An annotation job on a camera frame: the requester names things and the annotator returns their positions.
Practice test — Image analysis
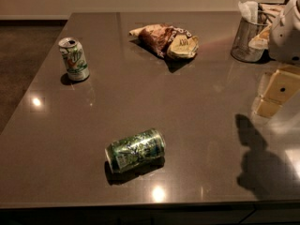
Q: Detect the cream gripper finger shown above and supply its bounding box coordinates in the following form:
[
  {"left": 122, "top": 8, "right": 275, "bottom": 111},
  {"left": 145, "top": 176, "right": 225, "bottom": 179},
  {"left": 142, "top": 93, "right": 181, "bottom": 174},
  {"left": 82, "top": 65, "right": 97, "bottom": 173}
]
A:
[{"left": 252, "top": 97, "right": 282, "bottom": 118}]

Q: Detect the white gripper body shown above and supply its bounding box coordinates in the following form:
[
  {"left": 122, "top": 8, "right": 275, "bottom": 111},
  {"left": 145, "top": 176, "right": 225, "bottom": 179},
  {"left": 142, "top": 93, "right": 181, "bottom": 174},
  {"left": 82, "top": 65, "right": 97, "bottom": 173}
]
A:
[{"left": 258, "top": 66, "right": 300, "bottom": 104}]

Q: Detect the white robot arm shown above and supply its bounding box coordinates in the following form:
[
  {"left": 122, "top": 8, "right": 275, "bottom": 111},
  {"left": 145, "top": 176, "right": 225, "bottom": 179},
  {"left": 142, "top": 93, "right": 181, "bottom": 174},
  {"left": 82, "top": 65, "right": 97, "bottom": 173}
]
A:
[{"left": 248, "top": 0, "right": 300, "bottom": 118}]

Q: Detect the green can lying down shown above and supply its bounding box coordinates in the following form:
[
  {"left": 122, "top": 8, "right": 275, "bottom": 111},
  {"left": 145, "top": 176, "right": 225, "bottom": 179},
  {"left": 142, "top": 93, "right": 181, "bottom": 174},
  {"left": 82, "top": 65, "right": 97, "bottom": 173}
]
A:
[{"left": 105, "top": 128, "right": 166, "bottom": 173}]

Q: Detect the white green upright can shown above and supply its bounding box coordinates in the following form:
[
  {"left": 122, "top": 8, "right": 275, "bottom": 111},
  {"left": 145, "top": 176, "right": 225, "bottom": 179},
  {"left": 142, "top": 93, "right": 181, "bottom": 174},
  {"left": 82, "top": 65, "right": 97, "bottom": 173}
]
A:
[{"left": 58, "top": 37, "right": 90, "bottom": 82}]

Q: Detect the metal mesh cup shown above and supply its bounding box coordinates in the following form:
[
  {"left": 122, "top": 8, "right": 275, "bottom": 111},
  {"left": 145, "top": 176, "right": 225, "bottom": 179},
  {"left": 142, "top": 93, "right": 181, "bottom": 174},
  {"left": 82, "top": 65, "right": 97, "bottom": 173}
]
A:
[{"left": 231, "top": 18, "right": 268, "bottom": 64}]

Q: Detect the white napkin in cup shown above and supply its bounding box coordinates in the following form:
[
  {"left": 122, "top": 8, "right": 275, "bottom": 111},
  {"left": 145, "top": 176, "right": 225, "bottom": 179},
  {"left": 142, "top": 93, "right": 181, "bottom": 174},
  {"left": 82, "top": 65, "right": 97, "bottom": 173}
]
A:
[{"left": 238, "top": 1, "right": 258, "bottom": 23}]

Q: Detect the brown chip bag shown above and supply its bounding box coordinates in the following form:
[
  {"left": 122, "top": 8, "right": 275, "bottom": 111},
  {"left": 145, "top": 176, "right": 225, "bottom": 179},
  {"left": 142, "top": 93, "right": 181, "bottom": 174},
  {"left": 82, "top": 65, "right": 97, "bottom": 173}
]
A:
[{"left": 129, "top": 23, "right": 199, "bottom": 60}]

